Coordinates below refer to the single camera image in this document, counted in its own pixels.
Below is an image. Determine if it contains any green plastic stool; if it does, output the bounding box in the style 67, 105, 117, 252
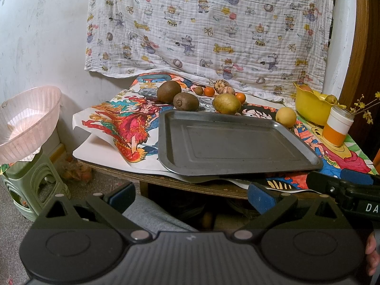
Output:
2, 151, 71, 221

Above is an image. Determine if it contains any cartoon print cloth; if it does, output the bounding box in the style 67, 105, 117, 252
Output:
85, 0, 334, 102

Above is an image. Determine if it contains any yellow plastic bowl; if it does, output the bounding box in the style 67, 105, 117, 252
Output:
294, 82, 346, 126

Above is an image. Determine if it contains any small brown kiwi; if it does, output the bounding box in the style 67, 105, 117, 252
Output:
193, 86, 204, 96

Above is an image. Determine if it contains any round yellow fruit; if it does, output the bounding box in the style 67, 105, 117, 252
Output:
275, 107, 297, 128

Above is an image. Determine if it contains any striped melon fruit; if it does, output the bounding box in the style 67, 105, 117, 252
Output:
213, 79, 229, 94
220, 86, 236, 95

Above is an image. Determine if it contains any pink plastic basket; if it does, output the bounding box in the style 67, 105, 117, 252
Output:
1, 85, 62, 164

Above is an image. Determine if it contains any yellow flower sprig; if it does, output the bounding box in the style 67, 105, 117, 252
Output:
349, 91, 380, 125

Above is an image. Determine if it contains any fruit in yellow bowl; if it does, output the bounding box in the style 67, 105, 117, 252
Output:
325, 95, 338, 105

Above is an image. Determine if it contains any large brown kiwi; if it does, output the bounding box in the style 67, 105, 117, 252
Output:
157, 81, 182, 104

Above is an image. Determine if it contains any person's right hand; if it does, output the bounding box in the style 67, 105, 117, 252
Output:
365, 232, 379, 276

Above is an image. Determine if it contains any grey metal baking tray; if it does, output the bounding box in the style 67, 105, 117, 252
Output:
158, 110, 323, 176

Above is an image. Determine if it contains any orange white cup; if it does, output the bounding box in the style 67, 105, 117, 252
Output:
322, 105, 354, 147

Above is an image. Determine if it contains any yellow-green pear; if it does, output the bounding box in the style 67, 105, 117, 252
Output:
213, 93, 241, 114

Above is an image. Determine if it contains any colourful anime poster mat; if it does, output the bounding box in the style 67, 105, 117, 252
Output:
73, 73, 379, 189

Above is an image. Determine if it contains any small orange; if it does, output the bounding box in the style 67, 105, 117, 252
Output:
235, 93, 246, 104
204, 87, 215, 97

